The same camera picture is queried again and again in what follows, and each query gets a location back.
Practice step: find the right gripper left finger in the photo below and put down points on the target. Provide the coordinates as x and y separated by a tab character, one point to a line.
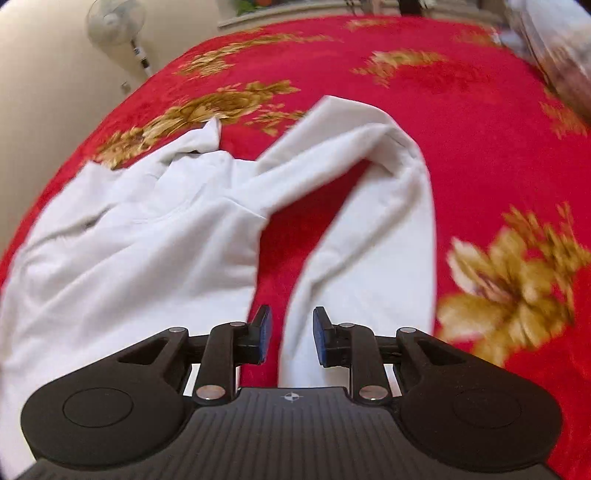
222	351

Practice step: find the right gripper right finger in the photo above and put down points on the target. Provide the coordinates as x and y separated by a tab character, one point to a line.
355	348

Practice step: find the white polo shirt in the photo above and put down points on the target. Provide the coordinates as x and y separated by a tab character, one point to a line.
174	240

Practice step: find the red floral bed blanket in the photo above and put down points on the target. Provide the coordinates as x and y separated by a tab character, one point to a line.
509	165

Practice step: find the potted green plant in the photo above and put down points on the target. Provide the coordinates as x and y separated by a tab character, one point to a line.
243	7

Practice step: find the white standing fan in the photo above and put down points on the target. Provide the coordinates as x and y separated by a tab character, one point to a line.
113	23

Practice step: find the plaid quilt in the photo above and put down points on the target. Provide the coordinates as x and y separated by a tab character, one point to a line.
557	36

